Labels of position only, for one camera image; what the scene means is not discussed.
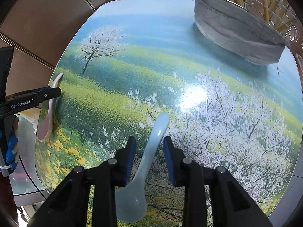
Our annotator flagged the light blue ceramic spoon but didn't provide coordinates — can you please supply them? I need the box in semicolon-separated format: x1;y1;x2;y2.
115;113;169;223

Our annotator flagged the bamboo chopstick three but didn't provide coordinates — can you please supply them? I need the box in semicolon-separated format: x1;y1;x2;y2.
276;18;296;33

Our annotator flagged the bamboo chopstick four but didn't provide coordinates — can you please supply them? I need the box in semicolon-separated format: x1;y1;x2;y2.
262;0;269;23

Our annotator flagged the bamboo chopstick seven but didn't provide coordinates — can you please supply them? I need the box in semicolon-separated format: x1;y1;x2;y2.
269;0;280;12

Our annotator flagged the bamboo chopstick eight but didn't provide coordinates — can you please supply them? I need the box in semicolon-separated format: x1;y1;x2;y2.
275;0;289;28

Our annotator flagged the wire utensil basket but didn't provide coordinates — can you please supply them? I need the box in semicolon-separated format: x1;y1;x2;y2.
197;0;299;37

